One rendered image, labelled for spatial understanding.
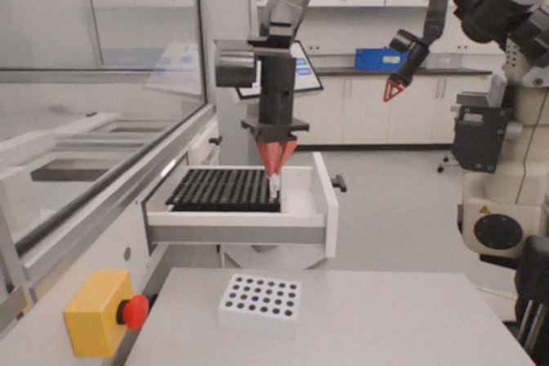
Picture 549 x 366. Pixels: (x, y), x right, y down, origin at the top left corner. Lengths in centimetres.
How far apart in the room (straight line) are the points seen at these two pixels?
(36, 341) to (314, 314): 38
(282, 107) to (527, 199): 69
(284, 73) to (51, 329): 43
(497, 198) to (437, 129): 316
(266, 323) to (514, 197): 70
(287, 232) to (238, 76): 29
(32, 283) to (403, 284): 57
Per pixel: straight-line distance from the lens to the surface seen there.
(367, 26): 439
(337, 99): 366
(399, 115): 390
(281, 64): 51
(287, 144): 53
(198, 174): 77
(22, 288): 40
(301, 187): 83
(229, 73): 50
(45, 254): 41
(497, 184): 99
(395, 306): 64
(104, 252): 51
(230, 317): 56
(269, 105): 51
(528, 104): 97
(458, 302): 70
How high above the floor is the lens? 119
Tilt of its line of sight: 21 degrees down
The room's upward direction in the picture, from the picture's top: straight up
